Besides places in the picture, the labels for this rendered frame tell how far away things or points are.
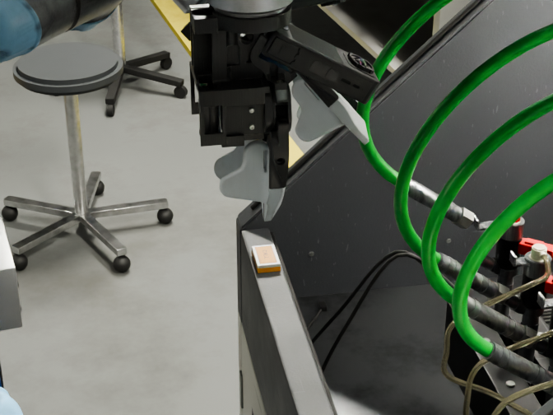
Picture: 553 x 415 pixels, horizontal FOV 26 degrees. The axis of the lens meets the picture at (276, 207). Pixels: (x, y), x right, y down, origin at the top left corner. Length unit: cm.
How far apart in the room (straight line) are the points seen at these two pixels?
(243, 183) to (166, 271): 226
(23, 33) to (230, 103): 23
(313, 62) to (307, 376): 44
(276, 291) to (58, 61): 188
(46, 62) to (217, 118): 226
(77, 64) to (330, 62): 225
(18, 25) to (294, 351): 51
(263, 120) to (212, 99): 5
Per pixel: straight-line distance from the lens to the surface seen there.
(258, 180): 109
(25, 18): 115
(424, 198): 130
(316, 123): 120
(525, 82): 165
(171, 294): 324
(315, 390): 134
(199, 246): 344
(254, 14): 101
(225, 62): 104
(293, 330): 144
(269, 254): 156
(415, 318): 168
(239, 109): 104
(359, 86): 107
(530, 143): 169
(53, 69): 325
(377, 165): 127
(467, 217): 133
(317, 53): 105
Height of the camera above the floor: 178
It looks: 29 degrees down
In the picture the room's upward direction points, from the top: straight up
